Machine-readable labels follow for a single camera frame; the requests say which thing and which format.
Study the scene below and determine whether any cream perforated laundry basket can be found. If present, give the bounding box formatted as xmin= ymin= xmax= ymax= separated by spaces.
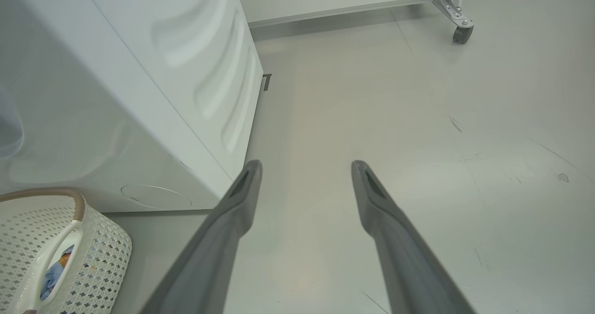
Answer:
xmin=0 ymin=188 xmax=132 ymax=314

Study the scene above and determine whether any white Hisense washing machine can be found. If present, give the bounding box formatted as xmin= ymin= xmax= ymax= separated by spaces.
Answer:
xmin=0 ymin=0 xmax=271 ymax=212

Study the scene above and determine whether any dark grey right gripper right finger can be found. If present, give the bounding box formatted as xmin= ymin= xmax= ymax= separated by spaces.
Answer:
xmin=351 ymin=160 xmax=477 ymax=314

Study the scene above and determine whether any blue printed garment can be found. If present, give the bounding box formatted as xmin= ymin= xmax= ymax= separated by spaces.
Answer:
xmin=40 ymin=245 xmax=75 ymax=301

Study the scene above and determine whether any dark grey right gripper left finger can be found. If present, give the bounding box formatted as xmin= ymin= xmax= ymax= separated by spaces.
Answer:
xmin=139 ymin=160 xmax=263 ymax=314

